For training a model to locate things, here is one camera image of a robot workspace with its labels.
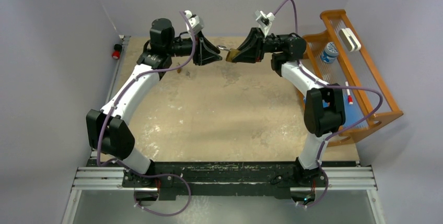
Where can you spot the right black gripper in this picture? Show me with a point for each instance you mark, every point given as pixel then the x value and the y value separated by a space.
pixel 252 49

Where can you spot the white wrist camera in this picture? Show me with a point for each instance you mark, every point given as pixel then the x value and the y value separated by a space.
pixel 265 21
pixel 196 23

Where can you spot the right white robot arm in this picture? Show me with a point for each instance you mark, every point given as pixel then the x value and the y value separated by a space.
pixel 324 111

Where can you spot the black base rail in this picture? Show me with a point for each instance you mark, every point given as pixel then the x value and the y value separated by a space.
pixel 165 181

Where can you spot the red emergency button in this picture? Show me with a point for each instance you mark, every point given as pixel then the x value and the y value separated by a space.
pixel 117 49

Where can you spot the red white marker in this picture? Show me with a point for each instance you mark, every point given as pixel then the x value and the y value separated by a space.
pixel 349 96

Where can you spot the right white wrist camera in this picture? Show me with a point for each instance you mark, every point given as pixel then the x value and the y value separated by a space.
pixel 265 21

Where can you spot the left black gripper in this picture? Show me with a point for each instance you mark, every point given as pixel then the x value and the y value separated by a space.
pixel 202 54

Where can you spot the aluminium frame rails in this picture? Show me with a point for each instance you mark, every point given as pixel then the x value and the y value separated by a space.
pixel 220 112

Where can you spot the orange wooden rack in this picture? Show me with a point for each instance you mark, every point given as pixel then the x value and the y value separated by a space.
pixel 355 67

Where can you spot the blue notebook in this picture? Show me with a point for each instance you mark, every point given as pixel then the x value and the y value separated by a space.
pixel 351 113

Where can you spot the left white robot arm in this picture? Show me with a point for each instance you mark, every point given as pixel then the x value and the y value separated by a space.
pixel 108 128

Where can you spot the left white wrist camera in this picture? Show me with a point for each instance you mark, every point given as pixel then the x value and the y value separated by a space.
pixel 196 23

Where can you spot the white eraser block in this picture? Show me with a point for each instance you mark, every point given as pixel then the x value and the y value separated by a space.
pixel 349 40

